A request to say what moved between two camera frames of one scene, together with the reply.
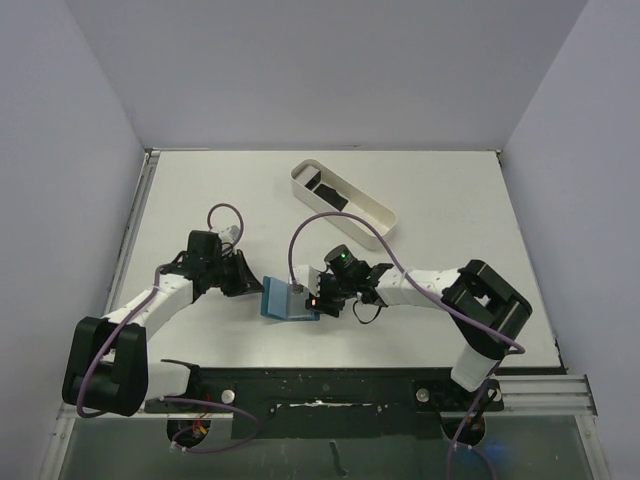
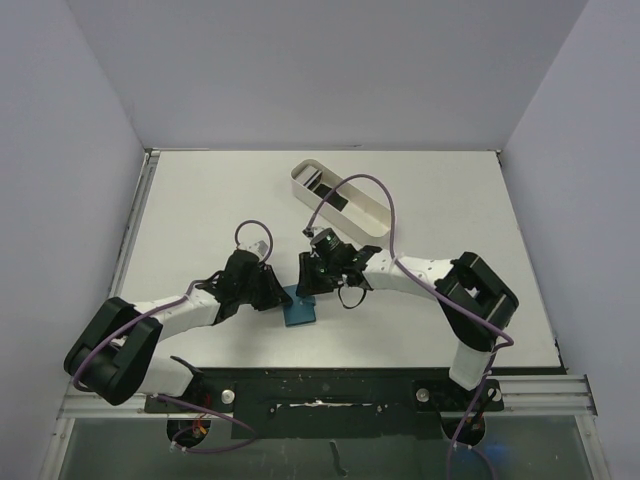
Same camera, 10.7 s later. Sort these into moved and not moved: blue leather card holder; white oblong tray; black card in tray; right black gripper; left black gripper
Moved: right black gripper; left black gripper
Not moved: white oblong tray; black card in tray; blue leather card holder
